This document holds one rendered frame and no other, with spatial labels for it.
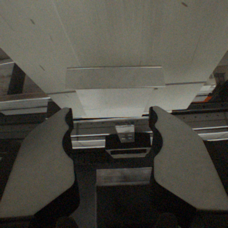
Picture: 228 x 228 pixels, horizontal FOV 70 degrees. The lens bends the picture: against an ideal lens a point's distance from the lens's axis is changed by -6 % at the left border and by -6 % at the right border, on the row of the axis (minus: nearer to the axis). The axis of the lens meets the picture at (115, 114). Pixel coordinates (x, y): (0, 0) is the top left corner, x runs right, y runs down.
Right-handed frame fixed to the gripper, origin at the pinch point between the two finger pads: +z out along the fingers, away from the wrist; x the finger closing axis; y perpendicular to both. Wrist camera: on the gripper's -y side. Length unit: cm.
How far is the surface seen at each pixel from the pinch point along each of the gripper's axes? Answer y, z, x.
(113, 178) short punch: 14.5, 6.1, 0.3
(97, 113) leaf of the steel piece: 6.7, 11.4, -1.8
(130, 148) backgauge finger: 23.8, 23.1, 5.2
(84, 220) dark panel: 66, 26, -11
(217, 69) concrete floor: 41, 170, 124
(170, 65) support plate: -2.1, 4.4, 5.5
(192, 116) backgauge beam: 19.7, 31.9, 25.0
